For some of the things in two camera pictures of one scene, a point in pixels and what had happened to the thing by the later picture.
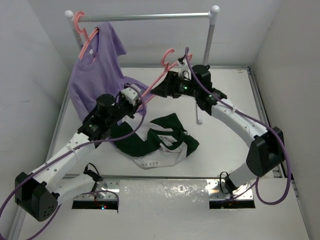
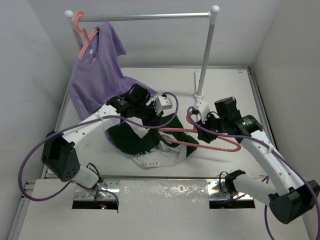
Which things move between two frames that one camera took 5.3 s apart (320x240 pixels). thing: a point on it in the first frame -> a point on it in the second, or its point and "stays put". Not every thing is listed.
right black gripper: [168, 86] -> [207, 136]
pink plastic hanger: [167, 70] -> [194, 130]
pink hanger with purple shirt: [83, 30] stays put
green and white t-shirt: [161, 143] stays put
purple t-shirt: [99, 72] stays put
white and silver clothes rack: [75, 21] stays put
